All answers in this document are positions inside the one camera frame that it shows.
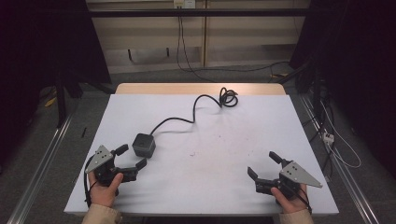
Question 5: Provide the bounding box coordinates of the left hand-held gripper black cable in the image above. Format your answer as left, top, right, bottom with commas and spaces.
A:
83, 154, 98, 208

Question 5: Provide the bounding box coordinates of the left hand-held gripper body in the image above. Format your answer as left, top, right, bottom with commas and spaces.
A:
84, 145, 139, 188

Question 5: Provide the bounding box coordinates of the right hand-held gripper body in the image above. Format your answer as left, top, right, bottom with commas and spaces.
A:
254, 160, 323, 200

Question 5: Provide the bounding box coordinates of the black metal stand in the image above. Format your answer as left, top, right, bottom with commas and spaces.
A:
54, 73, 68, 129

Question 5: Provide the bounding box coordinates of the black curtain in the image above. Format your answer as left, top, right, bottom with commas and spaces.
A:
289, 0, 396, 171
0, 0, 112, 169

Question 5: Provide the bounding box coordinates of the person's right hand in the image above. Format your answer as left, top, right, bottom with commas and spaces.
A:
270, 183, 310, 215

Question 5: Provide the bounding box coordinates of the black power adapter cable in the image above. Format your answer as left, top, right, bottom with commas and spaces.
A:
149, 87, 239, 136

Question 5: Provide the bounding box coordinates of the black cube power adapter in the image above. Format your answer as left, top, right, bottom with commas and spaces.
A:
132, 133, 157, 159

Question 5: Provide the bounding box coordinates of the person's left hand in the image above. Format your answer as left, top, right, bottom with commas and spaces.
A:
88, 172, 124, 208

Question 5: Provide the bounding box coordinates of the right hand-held gripper black cable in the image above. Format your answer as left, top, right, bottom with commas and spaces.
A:
290, 183, 313, 215

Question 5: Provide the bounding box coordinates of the wooden table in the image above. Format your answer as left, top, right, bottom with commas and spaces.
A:
115, 82, 287, 96

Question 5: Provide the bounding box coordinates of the hand-held gripper black cable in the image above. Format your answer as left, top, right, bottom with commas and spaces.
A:
290, 183, 313, 215
83, 154, 98, 208

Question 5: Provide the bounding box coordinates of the white floor cable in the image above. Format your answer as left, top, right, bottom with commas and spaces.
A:
320, 101, 362, 170

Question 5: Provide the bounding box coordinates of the black horizontal metal bar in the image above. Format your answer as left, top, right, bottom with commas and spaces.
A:
87, 7, 312, 18

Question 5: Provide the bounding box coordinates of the white wall socket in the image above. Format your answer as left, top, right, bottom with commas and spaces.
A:
173, 0, 196, 9

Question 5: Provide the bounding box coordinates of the black hanging wall cable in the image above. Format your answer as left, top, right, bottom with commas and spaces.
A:
176, 15, 290, 82

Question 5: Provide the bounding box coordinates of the aluminium floor rail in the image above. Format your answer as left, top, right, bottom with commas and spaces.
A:
7, 111, 76, 224
299, 94, 381, 224

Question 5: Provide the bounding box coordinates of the white table mat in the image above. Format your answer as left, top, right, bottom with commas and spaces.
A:
64, 93, 340, 217

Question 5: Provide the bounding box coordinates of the white power strip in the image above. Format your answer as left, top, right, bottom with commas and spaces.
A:
322, 130, 335, 146

